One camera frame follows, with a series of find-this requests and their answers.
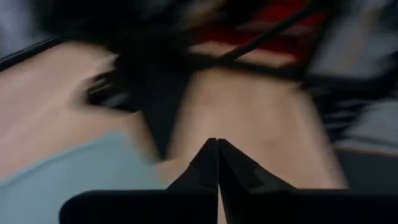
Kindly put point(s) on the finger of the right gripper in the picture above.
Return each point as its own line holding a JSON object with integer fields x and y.
{"x": 164, "y": 109}

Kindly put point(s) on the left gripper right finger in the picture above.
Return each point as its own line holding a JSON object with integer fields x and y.
{"x": 280, "y": 208}

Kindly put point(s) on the large red object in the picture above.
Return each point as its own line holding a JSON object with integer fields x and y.
{"x": 280, "y": 12}

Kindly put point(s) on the mint green container lid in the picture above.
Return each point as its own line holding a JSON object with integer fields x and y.
{"x": 62, "y": 177}

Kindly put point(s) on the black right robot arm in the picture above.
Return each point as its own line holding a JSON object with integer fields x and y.
{"x": 109, "y": 18}

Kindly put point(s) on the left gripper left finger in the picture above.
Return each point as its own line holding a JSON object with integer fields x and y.
{"x": 174, "y": 205}

